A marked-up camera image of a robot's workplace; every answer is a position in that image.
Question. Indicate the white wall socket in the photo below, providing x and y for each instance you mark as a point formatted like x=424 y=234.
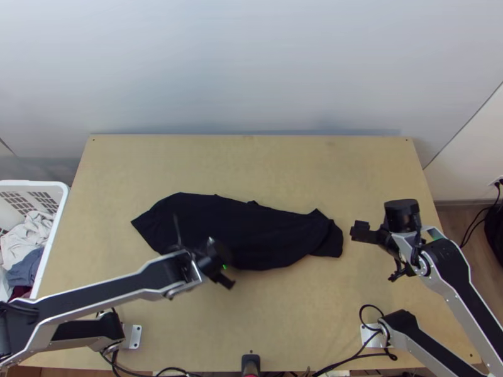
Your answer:
x=496 y=182

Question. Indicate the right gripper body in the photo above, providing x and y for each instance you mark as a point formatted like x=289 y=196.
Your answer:
x=367 y=238

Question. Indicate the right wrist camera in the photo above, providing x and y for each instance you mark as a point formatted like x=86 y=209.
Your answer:
x=362 y=226

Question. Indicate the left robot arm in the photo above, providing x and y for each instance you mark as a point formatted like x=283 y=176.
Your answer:
x=118 y=284

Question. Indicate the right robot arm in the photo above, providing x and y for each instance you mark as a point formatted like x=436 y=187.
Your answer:
x=452 y=267

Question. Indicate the white laundry basket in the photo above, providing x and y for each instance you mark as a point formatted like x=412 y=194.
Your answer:
x=51 y=220

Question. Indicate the dark t-shirt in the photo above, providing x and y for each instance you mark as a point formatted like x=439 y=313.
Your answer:
x=255 y=231

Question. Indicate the heap of clothes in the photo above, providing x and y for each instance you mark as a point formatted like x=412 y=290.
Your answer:
x=23 y=235

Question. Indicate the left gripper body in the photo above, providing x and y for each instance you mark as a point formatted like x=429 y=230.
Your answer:
x=224 y=279

